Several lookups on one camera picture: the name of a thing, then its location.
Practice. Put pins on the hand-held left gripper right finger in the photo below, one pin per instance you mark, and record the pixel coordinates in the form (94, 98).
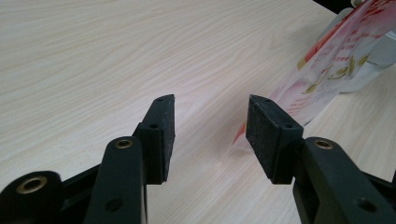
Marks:
(271, 146)

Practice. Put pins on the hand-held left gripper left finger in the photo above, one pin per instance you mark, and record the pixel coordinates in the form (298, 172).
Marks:
(158, 146)

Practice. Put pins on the red and white spouted pouch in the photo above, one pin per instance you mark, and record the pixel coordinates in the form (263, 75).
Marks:
(330, 68)

